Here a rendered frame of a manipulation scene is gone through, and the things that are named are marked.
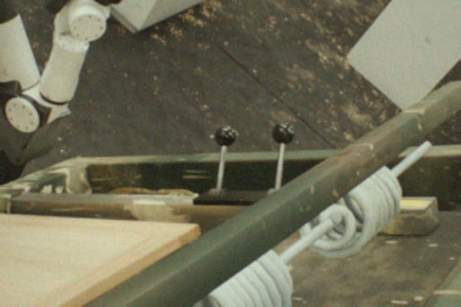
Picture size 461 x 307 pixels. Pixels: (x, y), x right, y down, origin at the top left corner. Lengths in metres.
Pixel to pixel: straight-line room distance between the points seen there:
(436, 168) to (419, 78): 3.64
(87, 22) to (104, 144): 1.93
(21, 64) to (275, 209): 1.13
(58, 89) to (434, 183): 0.73
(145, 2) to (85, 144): 0.95
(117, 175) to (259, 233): 1.35
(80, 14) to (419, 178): 0.66
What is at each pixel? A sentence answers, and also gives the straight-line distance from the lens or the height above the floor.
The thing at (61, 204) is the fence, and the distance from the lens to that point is 1.50.
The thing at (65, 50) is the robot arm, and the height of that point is 1.31.
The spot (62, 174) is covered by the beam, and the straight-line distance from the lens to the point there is 1.73.
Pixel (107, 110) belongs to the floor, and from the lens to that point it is 3.37.
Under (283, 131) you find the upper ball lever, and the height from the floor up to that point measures 1.51.
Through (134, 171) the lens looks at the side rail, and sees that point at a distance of 1.66.
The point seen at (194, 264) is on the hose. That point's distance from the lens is 0.33.
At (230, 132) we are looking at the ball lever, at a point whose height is 1.43.
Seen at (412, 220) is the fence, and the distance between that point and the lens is 1.04.
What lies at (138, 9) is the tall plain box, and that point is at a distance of 3.82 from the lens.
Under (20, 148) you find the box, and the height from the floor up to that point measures 0.82.
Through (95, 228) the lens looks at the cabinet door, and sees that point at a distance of 1.32.
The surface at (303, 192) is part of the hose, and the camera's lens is 0.41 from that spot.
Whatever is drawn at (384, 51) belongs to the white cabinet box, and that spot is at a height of 0.24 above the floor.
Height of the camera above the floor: 2.14
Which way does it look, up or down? 36 degrees down
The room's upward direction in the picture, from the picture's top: 37 degrees clockwise
